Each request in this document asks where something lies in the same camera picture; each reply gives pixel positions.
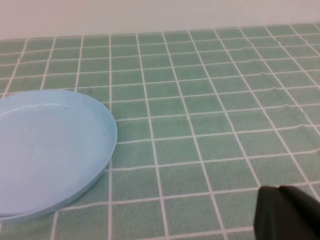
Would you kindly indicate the green checked tablecloth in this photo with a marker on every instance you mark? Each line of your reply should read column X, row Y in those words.
column 200, row 125

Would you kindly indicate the light blue plastic plate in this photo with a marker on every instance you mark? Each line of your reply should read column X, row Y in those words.
column 50, row 150

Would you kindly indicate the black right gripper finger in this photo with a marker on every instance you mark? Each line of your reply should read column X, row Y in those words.
column 287, row 217

